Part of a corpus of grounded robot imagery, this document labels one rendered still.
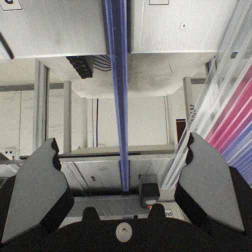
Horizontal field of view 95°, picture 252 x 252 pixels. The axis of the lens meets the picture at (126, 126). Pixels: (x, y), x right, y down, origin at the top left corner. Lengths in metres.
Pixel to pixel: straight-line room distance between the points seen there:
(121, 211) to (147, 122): 1.70
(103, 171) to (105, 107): 1.76
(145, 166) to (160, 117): 1.78
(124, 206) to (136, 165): 0.14
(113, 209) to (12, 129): 2.44
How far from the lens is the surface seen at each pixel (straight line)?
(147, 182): 0.30
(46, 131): 0.59
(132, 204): 0.37
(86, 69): 0.50
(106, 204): 0.38
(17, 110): 2.64
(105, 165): 0.26
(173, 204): 0.53
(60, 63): 0.60
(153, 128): 1.97
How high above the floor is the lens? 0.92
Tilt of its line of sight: 5 degrees down
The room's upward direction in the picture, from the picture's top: 178 degrees clockwise
